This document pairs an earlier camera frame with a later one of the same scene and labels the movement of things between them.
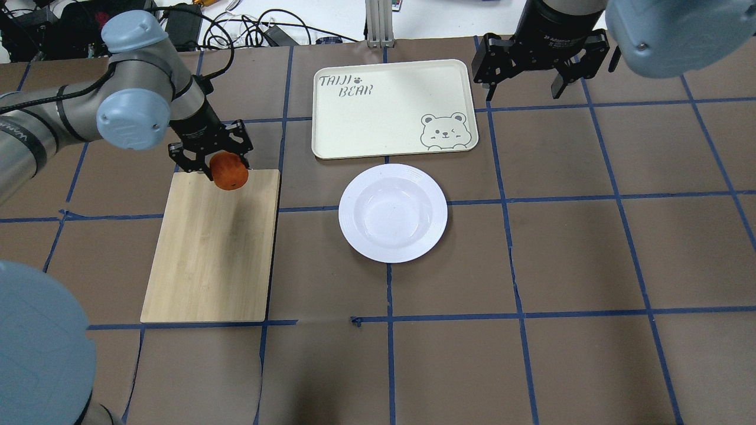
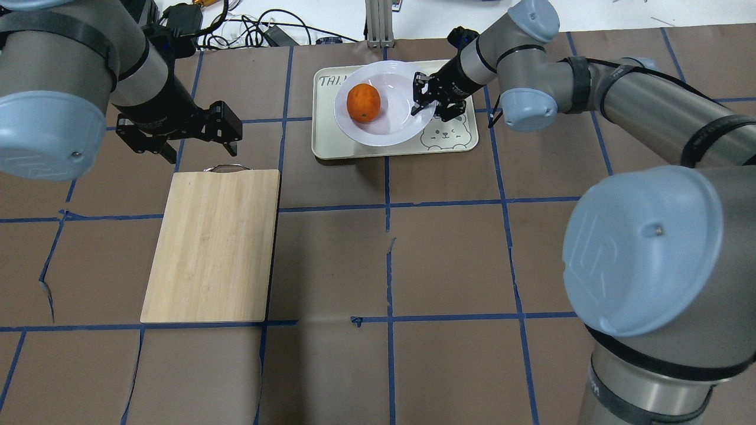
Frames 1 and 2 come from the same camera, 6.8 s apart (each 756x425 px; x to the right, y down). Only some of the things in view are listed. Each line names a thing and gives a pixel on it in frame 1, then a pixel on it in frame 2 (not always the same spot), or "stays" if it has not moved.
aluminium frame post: (380, 23) stays
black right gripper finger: (492, 87) -> (421, 101)
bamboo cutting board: (212, 260) stays
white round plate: (393, 213) -> (394, 124)
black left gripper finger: (206, 170) -> (169, 153)
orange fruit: (228, 171) -> (363, 102)
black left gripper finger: (242, 155) -> (232, 147)
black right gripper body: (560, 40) -> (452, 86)
